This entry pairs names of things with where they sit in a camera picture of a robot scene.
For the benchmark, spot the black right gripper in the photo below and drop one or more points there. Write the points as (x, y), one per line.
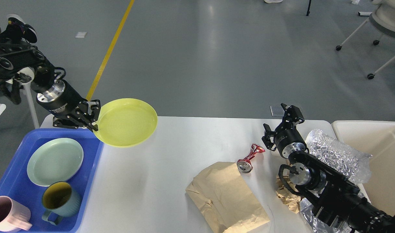
(287, 141)

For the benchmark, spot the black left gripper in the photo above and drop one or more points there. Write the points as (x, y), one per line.
(68, 108)

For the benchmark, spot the yellow plastic plate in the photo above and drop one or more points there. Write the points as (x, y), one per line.
(126, 122)

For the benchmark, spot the teal mug yellow inside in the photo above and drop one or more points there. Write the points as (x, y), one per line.
(60, 201)

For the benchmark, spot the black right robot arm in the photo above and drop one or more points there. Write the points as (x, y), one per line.
(334, 198)

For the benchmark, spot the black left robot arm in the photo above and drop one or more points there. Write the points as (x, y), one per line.
(14, 57)

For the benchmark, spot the grey floor plate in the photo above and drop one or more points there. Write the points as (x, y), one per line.
(277, 111)

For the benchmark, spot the crushed red can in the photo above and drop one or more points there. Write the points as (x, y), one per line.
(244, 165)

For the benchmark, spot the pale green plate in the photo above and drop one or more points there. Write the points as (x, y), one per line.
(56, 160)

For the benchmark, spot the crumpled brown paper ball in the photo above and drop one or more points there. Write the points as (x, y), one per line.
(289, 199)

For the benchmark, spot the silver foil bag upper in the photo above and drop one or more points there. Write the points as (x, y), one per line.
(340, 156)

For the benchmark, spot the silver foil bag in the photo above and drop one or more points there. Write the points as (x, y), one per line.
(340, 156)
(316, 225)

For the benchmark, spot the silver foil bag lower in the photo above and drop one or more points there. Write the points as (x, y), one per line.
(316, 225)

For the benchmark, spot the brown paper bag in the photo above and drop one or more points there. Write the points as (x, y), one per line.
(225, 200)

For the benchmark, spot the person in black clothes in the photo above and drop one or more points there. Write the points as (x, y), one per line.
(17, 30)

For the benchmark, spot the beige plastic bin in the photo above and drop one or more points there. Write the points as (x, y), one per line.
(378, 139)

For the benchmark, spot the blue plastic tray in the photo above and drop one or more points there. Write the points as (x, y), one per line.
(16, 184)

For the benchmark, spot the black tripod leg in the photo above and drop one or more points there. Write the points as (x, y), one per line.
(308, 7)

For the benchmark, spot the pink mug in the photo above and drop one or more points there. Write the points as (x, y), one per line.
(13, 215)

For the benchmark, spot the white office chair right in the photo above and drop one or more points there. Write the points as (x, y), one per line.
(382, 18)

